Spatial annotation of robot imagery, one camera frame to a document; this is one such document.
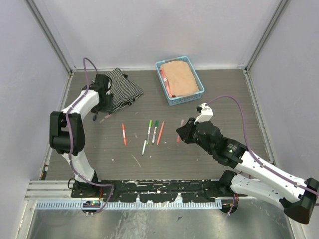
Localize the purple highlighter pen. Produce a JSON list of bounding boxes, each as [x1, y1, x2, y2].
[[176, 119, 184, 143]]

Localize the salmon orange pen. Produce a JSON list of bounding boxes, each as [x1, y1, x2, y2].
[[157, 121, 164, 145]]

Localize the white marker green end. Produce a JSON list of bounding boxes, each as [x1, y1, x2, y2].
[[152, 126, 157, 145]]

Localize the white pen lime end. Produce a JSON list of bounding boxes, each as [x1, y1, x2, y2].
[[146, 126, 151, 145]]

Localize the white pen blue end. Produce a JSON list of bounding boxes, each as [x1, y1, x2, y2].
[[142, 139, 147, 156]]

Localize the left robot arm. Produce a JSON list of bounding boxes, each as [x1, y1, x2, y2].
[[49, 74, 113, 198]]

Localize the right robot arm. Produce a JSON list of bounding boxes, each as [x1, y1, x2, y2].
[[176, 118, 319, 225]]

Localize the orange highlighter pen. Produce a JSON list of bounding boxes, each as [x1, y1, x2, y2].
[[122, 123, 127, 146]]

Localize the black white striped cloth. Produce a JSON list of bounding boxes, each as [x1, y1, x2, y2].
[[98, 68, 144, 114]]

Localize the light blue plastic basket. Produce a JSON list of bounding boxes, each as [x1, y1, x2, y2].
[[156, 56, 204, 106]]

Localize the peach folded towel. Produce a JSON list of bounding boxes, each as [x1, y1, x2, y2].
[[159, 60, 199, 98]]

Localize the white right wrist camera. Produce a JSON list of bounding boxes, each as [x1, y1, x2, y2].
[[195, 103, 213, 123]]

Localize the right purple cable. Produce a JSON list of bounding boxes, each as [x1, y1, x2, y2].
[[205, 94, 319, 215]]

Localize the grey slotted cable duct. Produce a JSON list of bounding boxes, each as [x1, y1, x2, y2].
[[35, 199, 222, 210]]

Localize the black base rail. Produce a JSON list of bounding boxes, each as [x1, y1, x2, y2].
[[68, 179, 234, 203]]

